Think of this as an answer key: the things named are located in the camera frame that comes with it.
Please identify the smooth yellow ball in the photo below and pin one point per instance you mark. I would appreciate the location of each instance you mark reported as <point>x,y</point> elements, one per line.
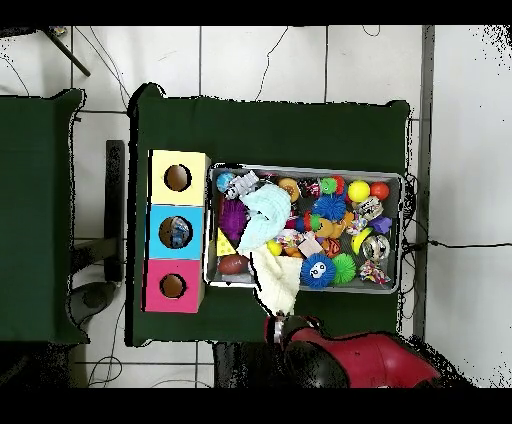
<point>358,191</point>

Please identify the crushed clear plastic bottle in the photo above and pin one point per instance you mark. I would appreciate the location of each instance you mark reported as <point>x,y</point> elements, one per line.
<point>180,231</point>

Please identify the wooden box three holes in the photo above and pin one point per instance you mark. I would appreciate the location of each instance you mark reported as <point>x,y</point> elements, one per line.
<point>196,192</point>

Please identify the black tripod leg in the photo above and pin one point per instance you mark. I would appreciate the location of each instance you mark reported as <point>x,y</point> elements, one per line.
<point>68,54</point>

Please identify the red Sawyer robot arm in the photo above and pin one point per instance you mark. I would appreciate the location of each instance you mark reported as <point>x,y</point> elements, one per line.
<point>360,360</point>

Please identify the green spiky rubber ball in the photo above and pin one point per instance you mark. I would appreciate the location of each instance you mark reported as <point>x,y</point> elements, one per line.
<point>344,268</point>

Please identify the cream waffle cloth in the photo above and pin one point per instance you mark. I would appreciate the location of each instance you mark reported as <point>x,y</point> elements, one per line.
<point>276,280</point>

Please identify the blue globe ball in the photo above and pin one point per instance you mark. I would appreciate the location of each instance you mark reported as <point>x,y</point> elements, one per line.
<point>223,182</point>

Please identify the silver toy robot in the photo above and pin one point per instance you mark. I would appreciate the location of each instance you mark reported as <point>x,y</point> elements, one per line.
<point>240,186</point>

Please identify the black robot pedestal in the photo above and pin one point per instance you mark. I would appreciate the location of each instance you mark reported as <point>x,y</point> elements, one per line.
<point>240,368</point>

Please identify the dark green side table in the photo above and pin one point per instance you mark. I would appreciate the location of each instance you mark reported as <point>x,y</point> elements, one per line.
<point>36,200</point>

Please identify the purple spiky ball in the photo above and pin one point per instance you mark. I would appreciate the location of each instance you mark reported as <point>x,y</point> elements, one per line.
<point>234,218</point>

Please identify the blue fuzzy googly-eye ball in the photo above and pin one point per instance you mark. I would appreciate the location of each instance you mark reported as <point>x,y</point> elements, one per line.
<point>318,271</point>

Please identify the small brown football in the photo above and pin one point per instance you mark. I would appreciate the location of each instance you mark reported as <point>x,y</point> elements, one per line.
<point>233,264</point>

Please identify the dark green table cloth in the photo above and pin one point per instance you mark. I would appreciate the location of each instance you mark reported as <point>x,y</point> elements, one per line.
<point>280,132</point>

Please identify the mint green waffle cloth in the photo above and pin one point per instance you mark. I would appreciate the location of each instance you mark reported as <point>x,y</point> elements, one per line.
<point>266,216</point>

